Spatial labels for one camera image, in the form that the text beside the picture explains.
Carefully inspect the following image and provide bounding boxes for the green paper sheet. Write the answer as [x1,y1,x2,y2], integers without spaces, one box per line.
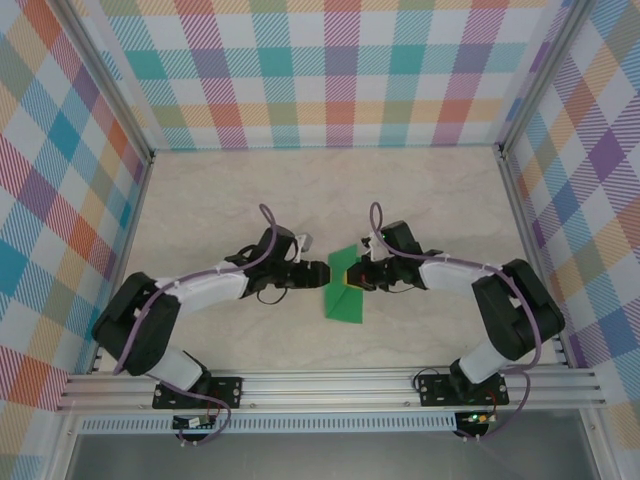
[322,244,365,326]

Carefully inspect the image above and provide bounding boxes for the grey metal sheet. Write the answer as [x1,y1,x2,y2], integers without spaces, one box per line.
[64,432,601,480]

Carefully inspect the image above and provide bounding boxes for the left circuit board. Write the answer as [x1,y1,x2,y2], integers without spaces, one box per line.
[173,415,216,430]

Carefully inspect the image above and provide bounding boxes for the black left gripper wire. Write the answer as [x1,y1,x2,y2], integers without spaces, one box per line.
[256,286,290,306]

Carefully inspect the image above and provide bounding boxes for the long aluminium base rail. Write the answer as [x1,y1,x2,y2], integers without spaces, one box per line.
[54,367,609,414]

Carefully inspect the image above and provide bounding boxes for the thin black base wire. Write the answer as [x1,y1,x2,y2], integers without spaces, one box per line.
[410,367,442,395]

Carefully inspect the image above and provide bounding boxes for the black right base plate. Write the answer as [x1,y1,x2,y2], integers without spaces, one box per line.
[418,372,510,407]

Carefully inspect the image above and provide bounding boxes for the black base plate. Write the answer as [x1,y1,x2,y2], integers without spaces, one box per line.
[152,375,245,410]
[418,372,510,407]

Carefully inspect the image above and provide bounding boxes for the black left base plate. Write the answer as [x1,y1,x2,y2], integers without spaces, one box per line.
[152,375,245,410]

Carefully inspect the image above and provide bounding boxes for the aluminium side rail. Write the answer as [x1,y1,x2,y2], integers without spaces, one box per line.
[494,143,571,370]
[87,149,155,376]

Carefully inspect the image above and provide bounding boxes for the perforated white cable tray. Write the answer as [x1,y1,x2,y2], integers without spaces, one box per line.
[79,412,459,435]

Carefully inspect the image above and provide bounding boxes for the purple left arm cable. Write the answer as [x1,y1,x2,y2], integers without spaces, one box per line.
[112,202,282,447]

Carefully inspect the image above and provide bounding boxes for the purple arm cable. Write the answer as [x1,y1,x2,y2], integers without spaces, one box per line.
[368,201,545,444]
[112,202,282,447]

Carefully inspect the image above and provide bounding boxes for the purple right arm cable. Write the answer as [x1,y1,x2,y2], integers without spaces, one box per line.
[368,201,545,444]

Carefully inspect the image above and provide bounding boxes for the aluminium frame post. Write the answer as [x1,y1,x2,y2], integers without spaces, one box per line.
[58,0,156,164]
[497,0,594,159]

